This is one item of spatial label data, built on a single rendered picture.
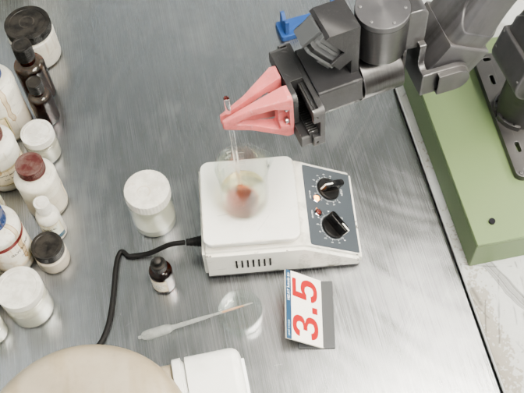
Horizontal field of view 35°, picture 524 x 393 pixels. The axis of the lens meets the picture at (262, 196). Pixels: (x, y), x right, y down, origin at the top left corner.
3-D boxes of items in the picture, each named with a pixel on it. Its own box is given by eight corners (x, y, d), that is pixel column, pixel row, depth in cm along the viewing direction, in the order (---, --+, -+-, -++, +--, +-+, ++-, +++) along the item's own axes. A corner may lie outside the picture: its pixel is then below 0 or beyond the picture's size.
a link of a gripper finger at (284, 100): (226, 122, 87) (310, 92, 88) (203, 72, 90) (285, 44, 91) (232, 158, 92) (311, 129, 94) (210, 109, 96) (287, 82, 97)
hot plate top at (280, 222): (292, 158, 108) (292, 154, 108) (302, 241, 102) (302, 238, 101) (200, 166, 108) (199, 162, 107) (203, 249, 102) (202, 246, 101)
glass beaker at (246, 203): (228, 231, 103) (223, 196, 95) (212, 189, 106) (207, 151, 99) (282, 214, 104) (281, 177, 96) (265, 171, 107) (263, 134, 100)
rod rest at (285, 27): (335, 9, 131) (337, -7, 128) (343, 26, 130) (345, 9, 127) (274, 26, 130) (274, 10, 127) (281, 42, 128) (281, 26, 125)
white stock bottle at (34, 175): (61, 222, 114) (43, 184, 105) (23, 217, 114) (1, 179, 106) (73, 188, 116) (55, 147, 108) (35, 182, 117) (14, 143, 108)
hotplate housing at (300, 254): (348, 182, 115) (352, 149, 109) (361, 267, 109) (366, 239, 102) (186, 195, 115) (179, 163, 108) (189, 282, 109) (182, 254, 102)
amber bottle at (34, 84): (65, 113, 123) (50, 77, 116) (51, 130, 122) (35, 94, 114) (46, 104, 124) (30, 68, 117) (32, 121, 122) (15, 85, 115)
